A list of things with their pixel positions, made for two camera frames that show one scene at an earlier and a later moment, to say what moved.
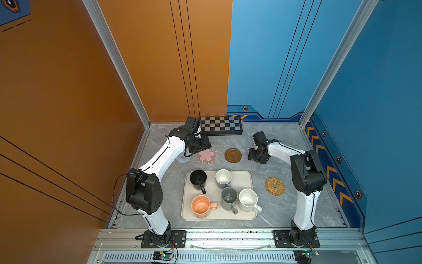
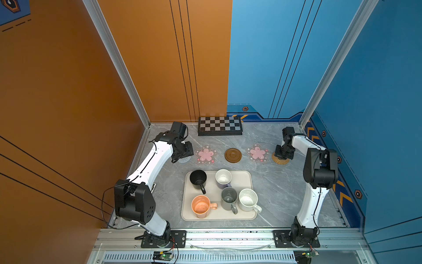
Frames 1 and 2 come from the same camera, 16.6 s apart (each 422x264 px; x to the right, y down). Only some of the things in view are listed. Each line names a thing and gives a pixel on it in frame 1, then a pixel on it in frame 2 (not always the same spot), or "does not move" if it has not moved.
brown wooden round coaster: (233, 155) does not move
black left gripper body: (199, 144) to (185, 150)
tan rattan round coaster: (275, 186) to (278, 160)
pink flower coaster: (206, 157) does not move
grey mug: (229, 196) does not move
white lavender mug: (223, 179) does not move
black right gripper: (250, 156) to (278, 154)
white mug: (248, 198) does not move
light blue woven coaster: (182, 158) does not move
